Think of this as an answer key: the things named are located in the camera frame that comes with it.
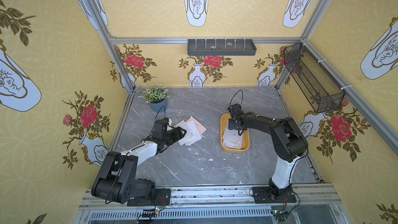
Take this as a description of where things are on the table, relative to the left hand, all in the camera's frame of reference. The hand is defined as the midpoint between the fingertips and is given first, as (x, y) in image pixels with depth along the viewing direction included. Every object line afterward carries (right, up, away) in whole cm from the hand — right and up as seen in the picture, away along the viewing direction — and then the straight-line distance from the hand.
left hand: (184, 133), depth 91 cm
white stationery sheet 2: (+4, +3, +7) cm, 8 cm away
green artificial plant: (-18, +23, +2) cm, 29 cm away
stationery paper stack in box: (+28, -4, +1) cm, 28 cm away
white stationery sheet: (+2, -1, +2) cm, 3 cm away
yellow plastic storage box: (+24, +4, +7) cm, 26 cm away
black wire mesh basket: (+75, +22, -7) cm, 78 cm away
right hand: (+31, +3, +9) cm, 32 cm away
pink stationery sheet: (+9, +2, +6) cm, 11 cm away
